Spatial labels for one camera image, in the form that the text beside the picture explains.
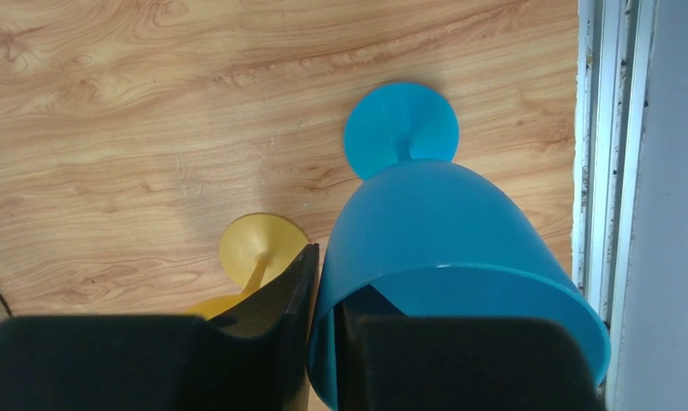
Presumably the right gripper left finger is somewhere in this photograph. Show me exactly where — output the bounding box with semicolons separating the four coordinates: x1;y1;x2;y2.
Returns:
0;244;320;410

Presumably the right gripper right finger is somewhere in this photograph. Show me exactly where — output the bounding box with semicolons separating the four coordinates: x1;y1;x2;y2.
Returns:
334;286;604;410

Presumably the yellow wine glass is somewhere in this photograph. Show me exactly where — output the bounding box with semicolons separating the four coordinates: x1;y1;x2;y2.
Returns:
186;212;309;320

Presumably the blue wine glass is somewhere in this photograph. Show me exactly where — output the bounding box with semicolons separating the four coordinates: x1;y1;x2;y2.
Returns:
308;82;611;409

